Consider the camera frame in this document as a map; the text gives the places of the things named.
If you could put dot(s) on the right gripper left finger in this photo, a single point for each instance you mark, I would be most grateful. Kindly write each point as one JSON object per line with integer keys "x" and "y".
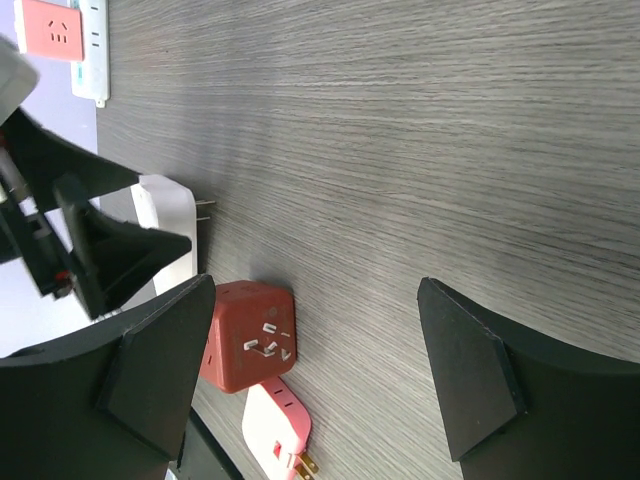
{"x": 109, "y": 401}

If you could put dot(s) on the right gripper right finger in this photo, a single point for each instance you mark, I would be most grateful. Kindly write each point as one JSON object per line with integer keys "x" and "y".
{"x": 518, "y": 404}

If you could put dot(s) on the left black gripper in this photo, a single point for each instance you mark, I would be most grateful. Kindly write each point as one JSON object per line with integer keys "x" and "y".
{"x": 111, "y": 260}

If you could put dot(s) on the white triangular socket adapter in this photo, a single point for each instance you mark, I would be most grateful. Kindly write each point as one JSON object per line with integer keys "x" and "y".
{"x": 160, "y": 203}

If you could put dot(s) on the white power strip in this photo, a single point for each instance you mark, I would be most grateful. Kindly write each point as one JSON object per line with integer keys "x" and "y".
{"x": 90, "y": 78}

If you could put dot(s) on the dark red cube plug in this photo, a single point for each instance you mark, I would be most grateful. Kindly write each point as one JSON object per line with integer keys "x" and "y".
{"x": 252, "y": 336}

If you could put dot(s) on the pink plug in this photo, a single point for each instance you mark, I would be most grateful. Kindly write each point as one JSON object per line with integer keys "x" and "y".
{"x": 276, "y": 427}

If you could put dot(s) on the pink cube socket adapter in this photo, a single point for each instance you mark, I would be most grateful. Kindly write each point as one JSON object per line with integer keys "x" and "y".
{"x": 49, "y": 30}

